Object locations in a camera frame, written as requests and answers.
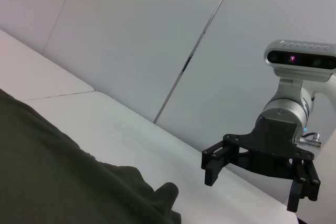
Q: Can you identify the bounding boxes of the silver right arm cable connector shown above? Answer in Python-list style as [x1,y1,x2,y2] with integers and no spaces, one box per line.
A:
[295,133,321,146]

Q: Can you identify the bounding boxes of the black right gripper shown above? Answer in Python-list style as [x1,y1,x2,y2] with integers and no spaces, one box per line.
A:
[201,115,321,212]

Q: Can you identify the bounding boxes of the dark green t-shirt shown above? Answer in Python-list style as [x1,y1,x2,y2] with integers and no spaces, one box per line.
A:
[0,89,182,224]

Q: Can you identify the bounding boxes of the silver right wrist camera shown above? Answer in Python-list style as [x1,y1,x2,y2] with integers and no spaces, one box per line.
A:
[264,39,336,83]

